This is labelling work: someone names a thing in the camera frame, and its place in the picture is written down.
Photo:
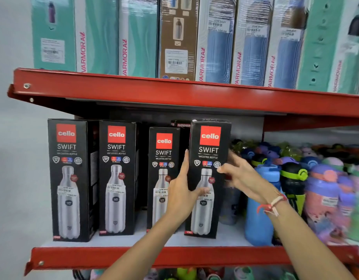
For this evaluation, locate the black steel bottle box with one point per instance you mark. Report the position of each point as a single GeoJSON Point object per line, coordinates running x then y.
{"type": "Point", "coordinates": [68, 154]}
{"type": "Point", "coordinates": [116, 160]}
{"type": "Point", "coordinates": [181, 124]}
{"type": "Point", "coordinates": [163, 160]}
{"type": "Point", "coordinates": [208, 154]}

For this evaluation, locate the row of colourful bottle lids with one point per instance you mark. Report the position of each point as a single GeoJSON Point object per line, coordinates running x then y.
{"type": "Point", "coordinates": [185, 273]}

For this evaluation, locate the person's right hand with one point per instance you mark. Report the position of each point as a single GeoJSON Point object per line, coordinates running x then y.
{"type": "Point", "coordinates": [249, 180]}

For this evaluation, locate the white box with blue bottle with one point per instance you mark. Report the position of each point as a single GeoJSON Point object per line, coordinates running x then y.
{"type": "Point", "coordinates": [252, 49]}
{"type": "Point", "coordinates": [286, 55]}
{"type": "Point", "coordinates": [217, 46]}

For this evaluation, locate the brown bottle box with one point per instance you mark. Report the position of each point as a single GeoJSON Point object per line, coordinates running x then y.
{"type": "Point", "coordinates": [178, 40]}

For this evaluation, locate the red metal shelf beam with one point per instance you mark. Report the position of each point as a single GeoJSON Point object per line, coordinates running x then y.
{"type": "Point", "coordinates": [173, 94]}
{"type": "Point", "coordinates": [89, 256]}

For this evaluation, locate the person's left thumb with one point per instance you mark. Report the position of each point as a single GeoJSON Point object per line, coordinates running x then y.
{"type": "Point", "coordinates": [201, 193]}

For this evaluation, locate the teal box with black bottle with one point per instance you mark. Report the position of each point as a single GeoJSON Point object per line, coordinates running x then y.
{"type": "Point", "coordinates": [325, 46]}

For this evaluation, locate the person's right thumb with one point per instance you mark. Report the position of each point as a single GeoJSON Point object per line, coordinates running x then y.
{"type": "Point", "coordinates": [227, 169]}

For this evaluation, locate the group of colourful water bottles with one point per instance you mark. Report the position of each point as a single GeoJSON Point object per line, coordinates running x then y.
{"type": "Point", "coordinates": [322, 189]}

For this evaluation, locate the person's left forearm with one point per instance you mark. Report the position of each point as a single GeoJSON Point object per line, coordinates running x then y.
{"type": "Point", "coordinates": [147, 247]}

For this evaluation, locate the person's right forearm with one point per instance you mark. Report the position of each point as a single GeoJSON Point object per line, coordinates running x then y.
{"type": "Point", "coordinates": [308, 244]}

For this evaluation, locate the teal box with white stripe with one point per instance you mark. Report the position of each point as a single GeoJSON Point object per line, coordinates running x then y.
{"type": "Point", "coordinates": [99, 34]}
{"type": "Point", "coordinates": [140, 34]}

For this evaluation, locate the teal box with purple bottle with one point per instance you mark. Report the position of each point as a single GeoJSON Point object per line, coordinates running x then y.
{"type": "Point", "coordinates": [55, 26]}

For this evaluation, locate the person's left hand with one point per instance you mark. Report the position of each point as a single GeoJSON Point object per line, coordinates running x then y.
{"type": "Point", "coordinates": [179, 198]}

